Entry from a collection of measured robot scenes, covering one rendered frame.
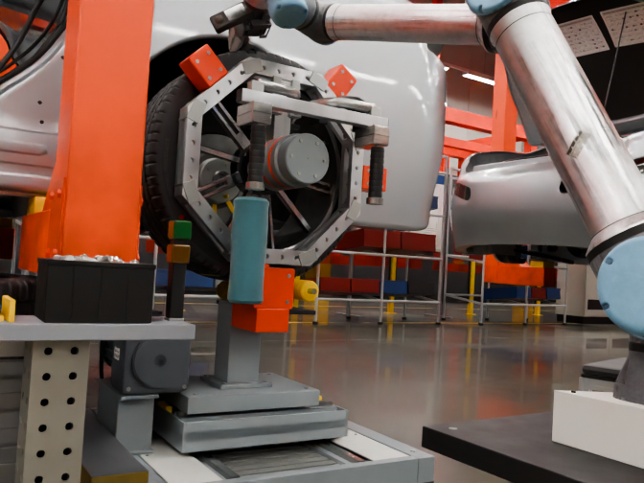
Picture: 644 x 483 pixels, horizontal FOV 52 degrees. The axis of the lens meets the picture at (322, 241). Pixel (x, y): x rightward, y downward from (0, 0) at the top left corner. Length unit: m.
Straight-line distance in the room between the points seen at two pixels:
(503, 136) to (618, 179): 5.16
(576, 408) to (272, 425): 0.90
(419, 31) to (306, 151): 0.40
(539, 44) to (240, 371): 1.20
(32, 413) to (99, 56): 0.76
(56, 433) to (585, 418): 0.94
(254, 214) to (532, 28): 0.76
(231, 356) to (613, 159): 1.18
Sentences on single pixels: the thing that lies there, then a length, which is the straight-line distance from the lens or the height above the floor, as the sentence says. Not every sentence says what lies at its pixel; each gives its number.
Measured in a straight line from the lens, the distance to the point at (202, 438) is 1.78.
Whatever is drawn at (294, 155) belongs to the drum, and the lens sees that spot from 1.65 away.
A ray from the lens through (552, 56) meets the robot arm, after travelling 1.22.
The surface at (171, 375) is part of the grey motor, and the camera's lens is 1.75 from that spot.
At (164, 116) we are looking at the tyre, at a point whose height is 0.94.
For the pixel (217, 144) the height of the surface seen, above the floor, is 0.98.
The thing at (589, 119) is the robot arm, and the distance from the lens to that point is 1.17.
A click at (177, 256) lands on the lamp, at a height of 0.58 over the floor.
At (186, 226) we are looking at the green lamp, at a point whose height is 0.65.
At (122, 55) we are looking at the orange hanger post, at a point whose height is 1.02.
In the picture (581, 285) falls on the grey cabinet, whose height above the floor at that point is 0.53.
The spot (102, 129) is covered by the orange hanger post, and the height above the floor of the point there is 0.85.
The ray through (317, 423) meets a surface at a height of 0.14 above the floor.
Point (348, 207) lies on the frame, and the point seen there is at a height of 0.76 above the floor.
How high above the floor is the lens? 0.58
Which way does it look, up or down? 2 degrees up
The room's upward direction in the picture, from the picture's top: 3 degrees clockwise
